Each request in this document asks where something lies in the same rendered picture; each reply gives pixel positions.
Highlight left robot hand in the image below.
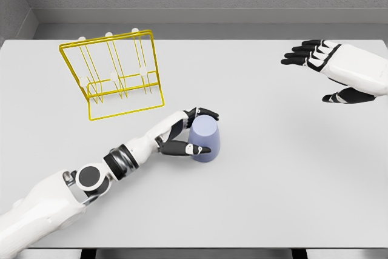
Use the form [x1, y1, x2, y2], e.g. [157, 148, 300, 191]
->
[145, 107, 220, 158]

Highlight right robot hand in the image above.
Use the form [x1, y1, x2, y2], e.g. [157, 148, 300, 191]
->
[280, 39, 388, 104]

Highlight lavender blue cup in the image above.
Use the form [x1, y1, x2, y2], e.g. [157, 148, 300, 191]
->
[187, 115, 221, 163]

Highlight yellow wire cup holder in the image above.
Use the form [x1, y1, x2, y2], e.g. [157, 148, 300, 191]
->
[58, 27, 166, 121]

